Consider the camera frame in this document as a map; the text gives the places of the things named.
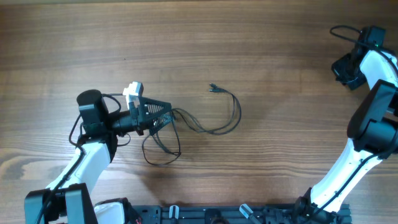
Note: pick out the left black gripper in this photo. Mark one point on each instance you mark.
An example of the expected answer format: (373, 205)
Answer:
(138, 116)

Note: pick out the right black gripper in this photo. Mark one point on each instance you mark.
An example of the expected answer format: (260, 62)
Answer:
(342, 70)

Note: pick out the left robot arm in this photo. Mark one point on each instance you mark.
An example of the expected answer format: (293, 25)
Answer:
(69, 194)

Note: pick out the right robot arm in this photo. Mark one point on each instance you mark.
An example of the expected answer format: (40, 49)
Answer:
(372, 130)

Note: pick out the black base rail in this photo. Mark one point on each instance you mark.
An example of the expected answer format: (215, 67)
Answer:
(214, 214)

